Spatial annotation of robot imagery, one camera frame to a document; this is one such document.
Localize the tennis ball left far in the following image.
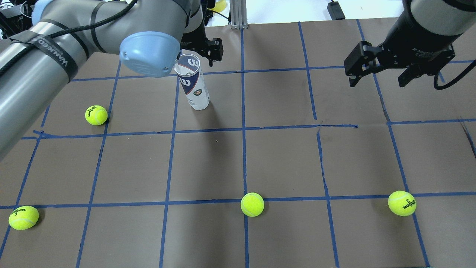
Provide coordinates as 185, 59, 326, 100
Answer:
9, 205, 39, 230

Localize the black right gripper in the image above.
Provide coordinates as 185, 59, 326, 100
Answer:
344, 11, 456, 88

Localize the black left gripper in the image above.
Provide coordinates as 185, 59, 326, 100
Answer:
180, 20, 224, 67

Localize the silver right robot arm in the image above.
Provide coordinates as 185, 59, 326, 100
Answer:
344, 0, 475, 90

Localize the tennis ball table centre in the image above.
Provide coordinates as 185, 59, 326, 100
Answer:
240, 193, 264, 217

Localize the aluminium frame post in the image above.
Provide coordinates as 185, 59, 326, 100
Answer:
229, 0, 249, 29

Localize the tennis ball near base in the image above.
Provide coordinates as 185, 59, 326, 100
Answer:
387, 191, 417, 217

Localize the white tennis ball can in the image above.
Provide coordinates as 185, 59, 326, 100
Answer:
174, 53, 210, 111

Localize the yellow tape roll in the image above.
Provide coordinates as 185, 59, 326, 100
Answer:
207, 0, 227, 13

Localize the tennis ball left front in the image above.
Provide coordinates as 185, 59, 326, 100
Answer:
85, 105, 108, 125

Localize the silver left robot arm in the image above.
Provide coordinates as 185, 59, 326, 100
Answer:
0, 0, 224, 158

